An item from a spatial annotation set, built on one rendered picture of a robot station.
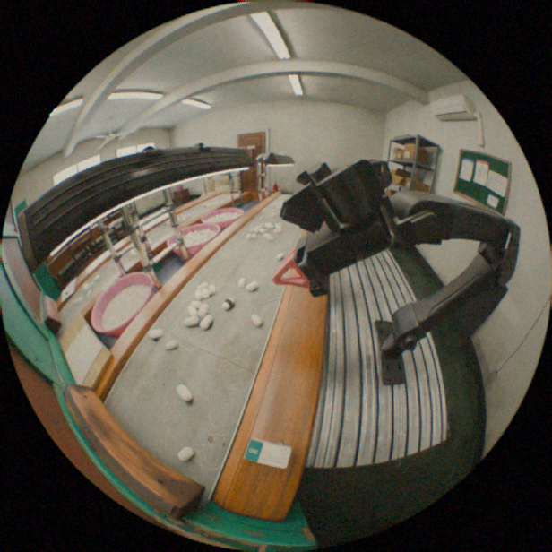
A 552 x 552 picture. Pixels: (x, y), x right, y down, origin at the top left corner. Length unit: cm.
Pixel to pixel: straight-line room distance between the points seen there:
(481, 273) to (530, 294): 154
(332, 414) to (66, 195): 55
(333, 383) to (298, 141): 515
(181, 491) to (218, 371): 24
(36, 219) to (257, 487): 42
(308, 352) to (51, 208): 44
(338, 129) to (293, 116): 128
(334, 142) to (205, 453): 534
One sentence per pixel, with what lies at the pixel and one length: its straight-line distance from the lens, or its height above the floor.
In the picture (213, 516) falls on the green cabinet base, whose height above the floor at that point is 80.
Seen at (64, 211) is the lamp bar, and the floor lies 107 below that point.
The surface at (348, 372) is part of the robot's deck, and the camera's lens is 44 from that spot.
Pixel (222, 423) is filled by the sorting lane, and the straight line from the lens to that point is 33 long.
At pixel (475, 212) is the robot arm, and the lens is 30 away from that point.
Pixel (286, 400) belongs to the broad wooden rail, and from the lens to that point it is 29.
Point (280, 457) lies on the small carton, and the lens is 28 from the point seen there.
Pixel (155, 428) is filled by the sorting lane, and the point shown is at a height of 74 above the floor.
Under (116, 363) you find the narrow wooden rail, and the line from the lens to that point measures 47.
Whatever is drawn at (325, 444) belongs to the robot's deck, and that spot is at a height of 67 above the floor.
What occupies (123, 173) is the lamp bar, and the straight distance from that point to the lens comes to 27.
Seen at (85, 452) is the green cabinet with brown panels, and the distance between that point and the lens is 35.
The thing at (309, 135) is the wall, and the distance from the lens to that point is 518.
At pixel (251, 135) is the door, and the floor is 192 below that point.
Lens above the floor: 106
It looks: 40 degrees down
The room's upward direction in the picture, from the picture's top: straight up
